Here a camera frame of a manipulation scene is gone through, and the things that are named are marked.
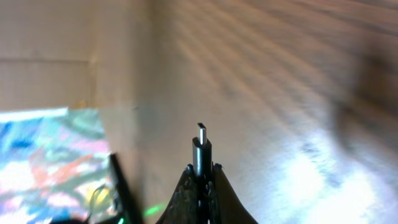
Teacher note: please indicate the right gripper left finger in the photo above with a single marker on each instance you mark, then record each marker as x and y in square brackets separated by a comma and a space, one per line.
[183, 206]

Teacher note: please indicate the colourful painted sheet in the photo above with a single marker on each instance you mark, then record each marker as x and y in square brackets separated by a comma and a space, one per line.
[54, 166]

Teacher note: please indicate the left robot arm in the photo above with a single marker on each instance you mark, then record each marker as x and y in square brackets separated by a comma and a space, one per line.
[125, 204]

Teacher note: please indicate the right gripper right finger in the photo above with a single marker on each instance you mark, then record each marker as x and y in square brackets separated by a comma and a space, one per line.
[224, 205]

